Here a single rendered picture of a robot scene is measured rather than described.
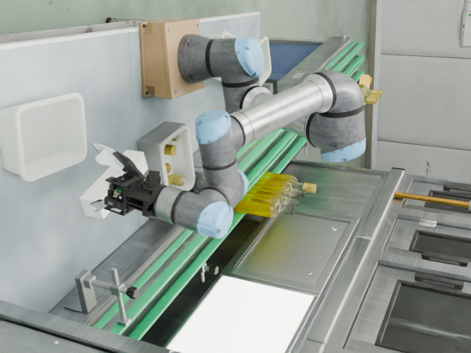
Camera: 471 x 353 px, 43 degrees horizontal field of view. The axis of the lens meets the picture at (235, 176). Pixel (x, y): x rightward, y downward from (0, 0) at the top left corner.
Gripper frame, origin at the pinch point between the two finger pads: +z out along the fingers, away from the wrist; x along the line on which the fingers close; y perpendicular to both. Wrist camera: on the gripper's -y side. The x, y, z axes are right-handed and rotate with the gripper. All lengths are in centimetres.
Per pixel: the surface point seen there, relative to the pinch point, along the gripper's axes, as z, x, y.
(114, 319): -5.3, 40.9, -3.9
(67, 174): 16.6, 9.1, -11.2
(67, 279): 12.4, 37.4, -6.7
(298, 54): 26, 7, -212
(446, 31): 1, 37, -670
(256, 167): -5, 26, -91
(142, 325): -8.8, 46.5, -12.0
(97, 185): 14.2, 14.8, -20.8
